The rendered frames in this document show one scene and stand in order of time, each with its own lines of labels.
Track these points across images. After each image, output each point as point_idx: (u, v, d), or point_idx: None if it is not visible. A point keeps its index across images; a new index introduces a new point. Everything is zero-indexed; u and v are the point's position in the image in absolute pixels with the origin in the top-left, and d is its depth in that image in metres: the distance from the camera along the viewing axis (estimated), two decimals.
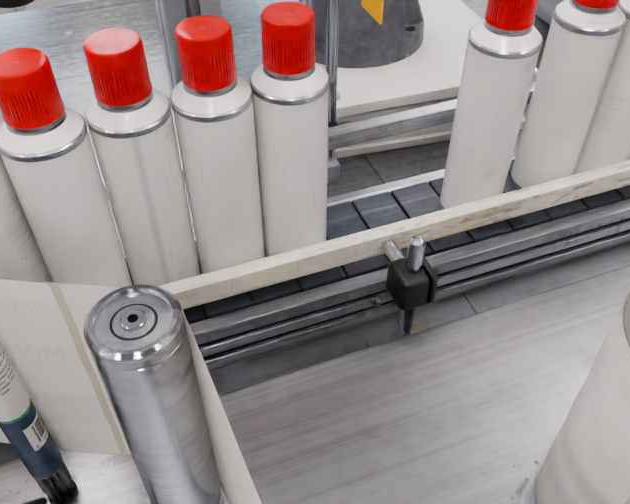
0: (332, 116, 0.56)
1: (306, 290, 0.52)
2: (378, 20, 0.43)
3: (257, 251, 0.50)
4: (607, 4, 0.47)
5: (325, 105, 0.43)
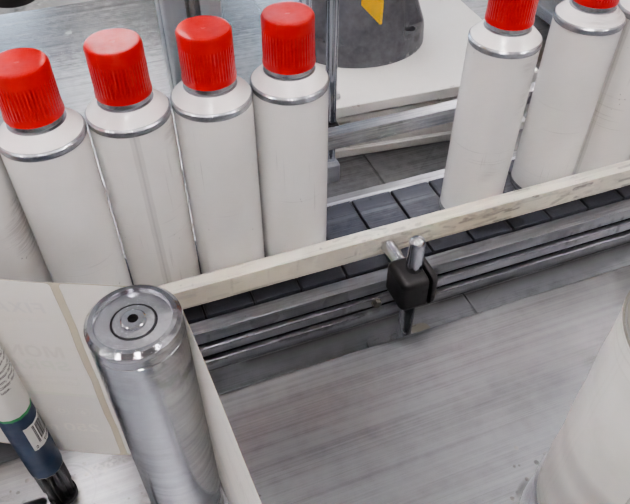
0: (332, 116, 0.56)
1: (306, 290, 0.52)
2: (378, 20, 0.43)
3: (257, 251, 0.50)
4: (607, 4, 0.47)
5: (325, 105, 0.43)
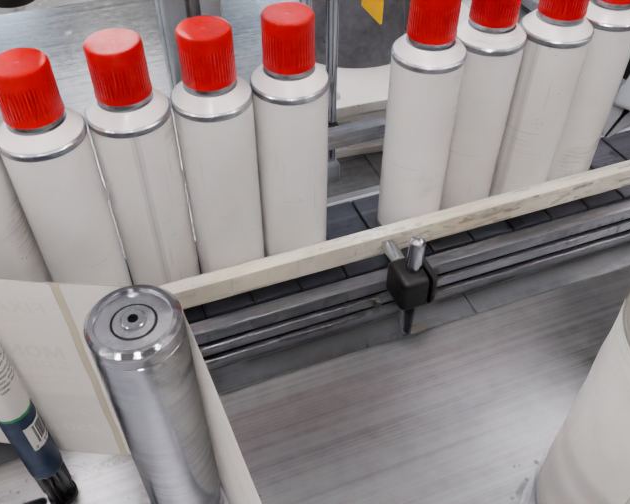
0: (332, 116, 0.56)
1: (306, 290, 0.52)
2: (378, 20, 0.43)
3: (257, 251, 0.50)
4: (495, 24, 0.45)
5: (325, 105, 0.43)
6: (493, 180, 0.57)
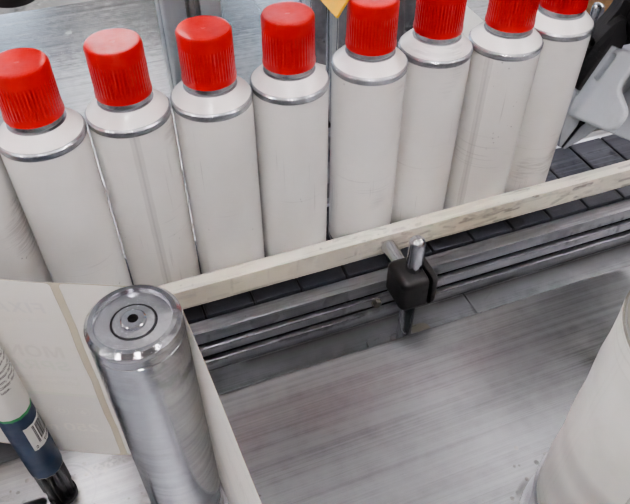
0: None
1: (306, 290, 0.52)
2: (335, 13, 0.42)
3: (257, 251, 0.50)
4: (433, 34, 0.44)
5: (325, 105, 0.43)
6: (451, 196, 0.56)
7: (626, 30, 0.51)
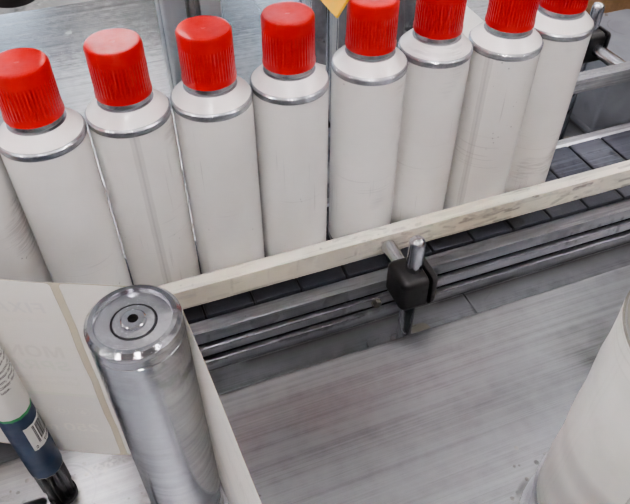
0: None
1: (306, 290, 0.52)
2: (335, 13, 0.42)
3: (257, 251, 0.50)
4: (433, 35, 0.44)
5: (325, 105, 0.43)
6: (451, 196, 0.56)
7: None
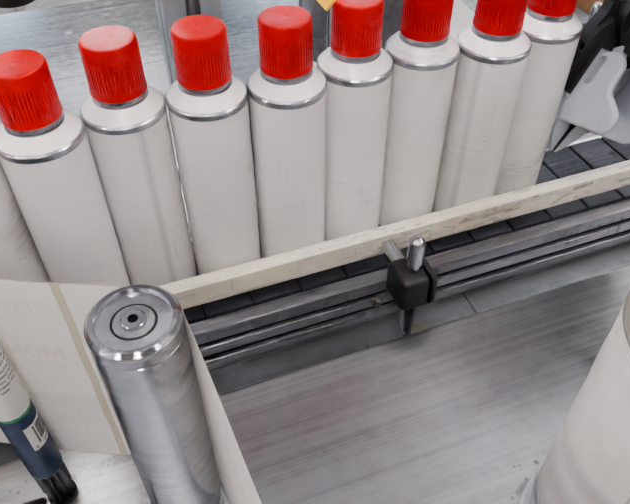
0: None
1: (306, 290, 0.52)
2: (325, 6, 0.41)
3: (244, 257, 0.50)
4: (416, 36, 0.44)
5: (325, 106, 0.43)
6: (443, 200, 0.55)
7: (616, 33, 0.51)
